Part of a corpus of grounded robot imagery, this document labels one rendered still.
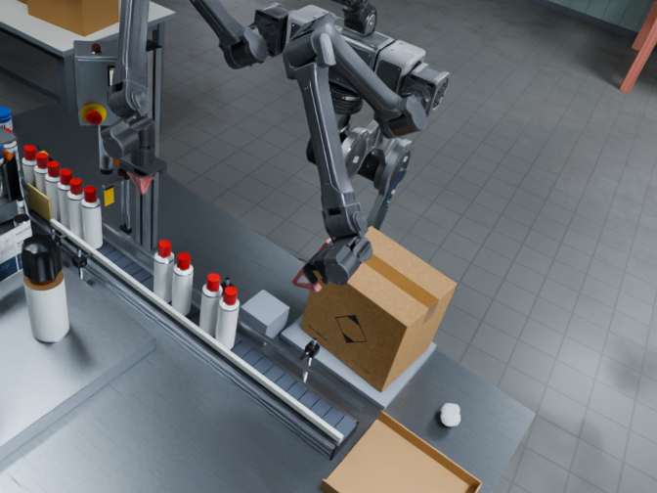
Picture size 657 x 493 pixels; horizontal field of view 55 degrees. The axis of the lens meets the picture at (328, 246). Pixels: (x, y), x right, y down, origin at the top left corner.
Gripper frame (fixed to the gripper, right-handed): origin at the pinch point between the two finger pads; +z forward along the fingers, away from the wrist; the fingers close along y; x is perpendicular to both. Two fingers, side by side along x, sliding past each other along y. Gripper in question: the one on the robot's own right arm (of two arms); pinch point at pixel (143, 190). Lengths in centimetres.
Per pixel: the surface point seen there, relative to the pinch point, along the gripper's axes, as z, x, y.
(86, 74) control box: -22.5, 3.3, -20.3
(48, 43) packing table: 42, 98, -146
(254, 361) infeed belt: 33, -4, 40
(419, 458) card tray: 38, 0, 89
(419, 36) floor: 125, 482, -90
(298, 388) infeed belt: 33, -4, 54
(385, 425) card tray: 38, 4, 77
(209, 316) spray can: 24.3, -5.0, 26.2
